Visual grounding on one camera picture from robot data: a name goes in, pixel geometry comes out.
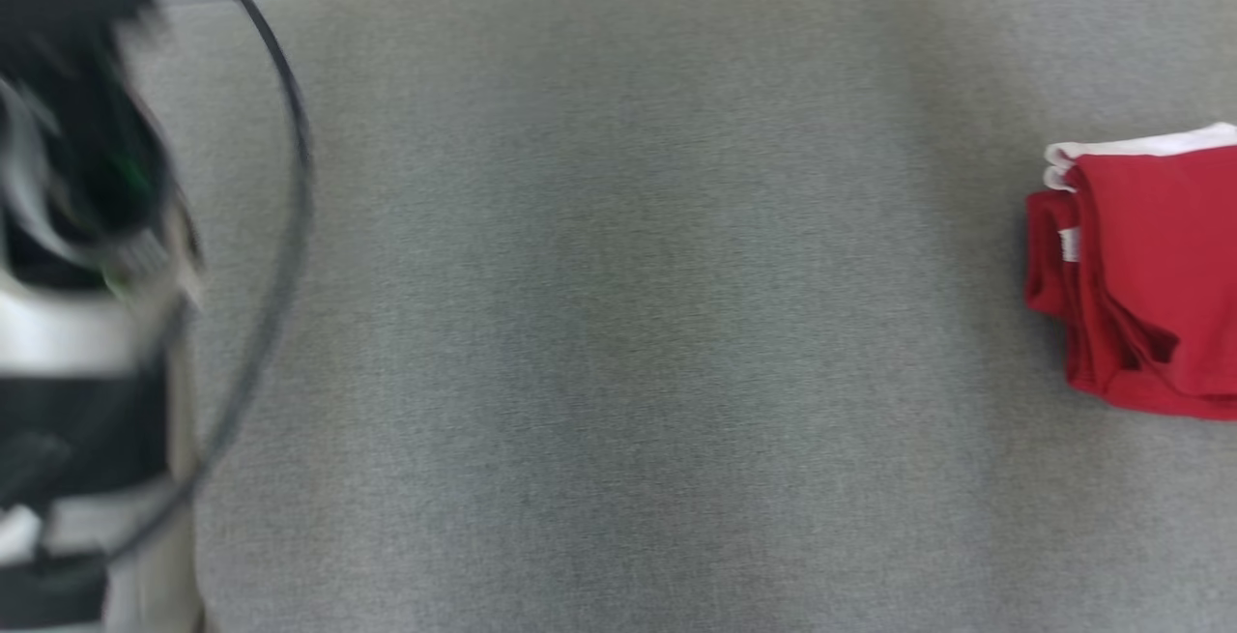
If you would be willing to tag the red shorts white waistband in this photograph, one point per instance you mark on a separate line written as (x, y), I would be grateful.
(1150, 275)

